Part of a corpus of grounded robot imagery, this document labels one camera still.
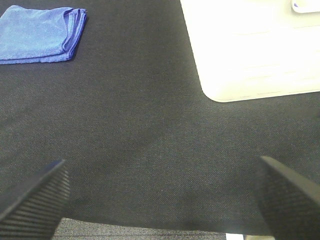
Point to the white storage bin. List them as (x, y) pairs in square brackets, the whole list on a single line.
[(252, 49)]

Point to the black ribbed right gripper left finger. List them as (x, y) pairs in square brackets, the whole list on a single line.
[(33, 209)]

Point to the black fabric table cover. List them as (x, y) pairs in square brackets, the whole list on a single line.
[(144, 146)]

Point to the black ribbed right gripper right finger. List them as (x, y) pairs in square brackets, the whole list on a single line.
[(288, 201)]

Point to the folded blue towel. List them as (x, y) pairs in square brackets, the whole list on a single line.
[(40, 35)]

